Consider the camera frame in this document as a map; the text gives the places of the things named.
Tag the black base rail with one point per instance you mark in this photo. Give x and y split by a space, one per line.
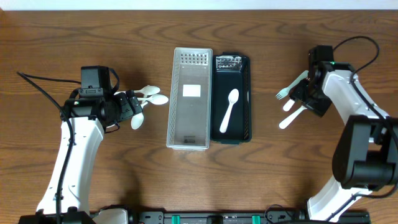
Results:
214 217

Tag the pale green plastic fork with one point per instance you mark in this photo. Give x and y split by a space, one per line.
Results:
285 91

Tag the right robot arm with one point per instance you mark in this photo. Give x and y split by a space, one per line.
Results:
364 164

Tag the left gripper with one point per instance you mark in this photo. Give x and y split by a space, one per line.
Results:
125 106

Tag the white spoon top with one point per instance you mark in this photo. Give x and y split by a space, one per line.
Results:
146 91

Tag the black plastic basket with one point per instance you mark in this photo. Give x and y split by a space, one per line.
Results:
231 70

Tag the clear plastic basket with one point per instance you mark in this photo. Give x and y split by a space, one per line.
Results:
190 100

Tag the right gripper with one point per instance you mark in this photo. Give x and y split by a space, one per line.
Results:
304 95

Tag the white fork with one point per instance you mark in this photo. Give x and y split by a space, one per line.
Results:
288 105
288 120

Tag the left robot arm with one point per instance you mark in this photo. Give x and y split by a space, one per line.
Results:
85 120

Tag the white spoon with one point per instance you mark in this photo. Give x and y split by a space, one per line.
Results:
156 99
137 120
146 91
232 99

